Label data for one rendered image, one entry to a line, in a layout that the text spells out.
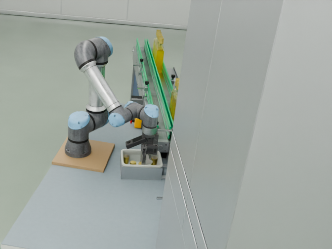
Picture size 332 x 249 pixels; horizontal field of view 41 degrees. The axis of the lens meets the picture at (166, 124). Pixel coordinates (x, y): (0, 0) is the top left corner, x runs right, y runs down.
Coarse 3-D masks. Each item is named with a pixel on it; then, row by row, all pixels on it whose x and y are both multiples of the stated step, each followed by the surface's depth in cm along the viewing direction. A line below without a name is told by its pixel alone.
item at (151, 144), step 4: (156, 132) 238; (144, 136) 235; (148, 136) 234; (152, 136) 234; (156, 136) 236; (148, 140) 237; (152, 140) 238; (156, 140) 237; (144, 144) 237; (148, 144) 238; (152, 144) 238; (156, 144) 239; (144, 148) 236; (148, 148) 237; (152, 148) 237; (156, 148) 238; (148, 152) 239; (152, 152) 240; (156, 152) 240
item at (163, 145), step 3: (159, 141) 254; (162, 141) 255; (165, 141) 255; (168, 141) 256; (159, 144) 255; (162, 144) 255; (165, 144) 255; (168, 144) 256; (159, 147) 255; (162, 147) 255; (165, 147) 256; (159, 150) 257; (162, 150) 257; (165, 150) 257
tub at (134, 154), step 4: (124, 152) 251; (128, 152) 251; (132, 152) 252; (136, 152) 252; (140, 152) 252; (132, 156) 252; (136, 156) 253; (152, 156) 254; (156, 156) 254; (160, 156) 248; (132, 160) 253; (136, 160) 254; (160, 160) 245; (124, 164) 237; (128, 164) 250; (136, 164) 251; (160, 164) 242
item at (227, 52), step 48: (192, 0) 134; (240, 0) 89; (192, 48) 131; (240, 48) 88; (192, 96) 128; (240, 96) 86; (192, 144) 125; (240, 144) 85; (192, 192) 122; (192, 240) 119
